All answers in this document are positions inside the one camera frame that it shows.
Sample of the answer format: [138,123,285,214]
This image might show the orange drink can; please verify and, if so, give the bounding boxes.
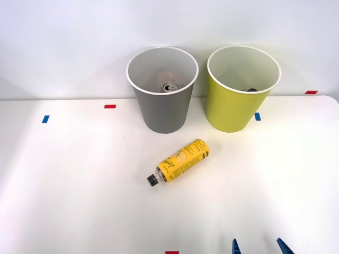
[162,82,178,94]

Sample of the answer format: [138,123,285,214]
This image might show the yellow plastic bottle black cap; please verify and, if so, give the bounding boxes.
[147,138,211,188]

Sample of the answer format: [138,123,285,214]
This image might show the yellow-green plastic waste bin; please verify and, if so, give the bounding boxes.
[207,44,282,134]

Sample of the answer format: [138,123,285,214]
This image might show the grey plastic waste bin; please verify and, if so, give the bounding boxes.
[126,46,199,135]

